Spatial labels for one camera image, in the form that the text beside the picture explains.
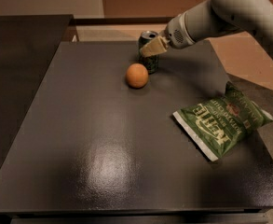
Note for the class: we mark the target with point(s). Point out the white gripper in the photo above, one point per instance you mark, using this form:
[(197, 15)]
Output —
[(175, 32)]

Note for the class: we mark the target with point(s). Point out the green soda can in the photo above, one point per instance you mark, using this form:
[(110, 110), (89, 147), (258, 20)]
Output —
[(150, 63)]

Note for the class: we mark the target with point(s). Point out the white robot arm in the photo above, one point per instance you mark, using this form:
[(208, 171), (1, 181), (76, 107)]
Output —
[(216, 18)]

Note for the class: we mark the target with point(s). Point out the orange fruit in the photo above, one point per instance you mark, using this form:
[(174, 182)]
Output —
[(136, 76)]

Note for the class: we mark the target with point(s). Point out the green Kettle chips bag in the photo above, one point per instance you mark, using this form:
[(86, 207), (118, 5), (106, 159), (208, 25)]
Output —
[(219, 124)]

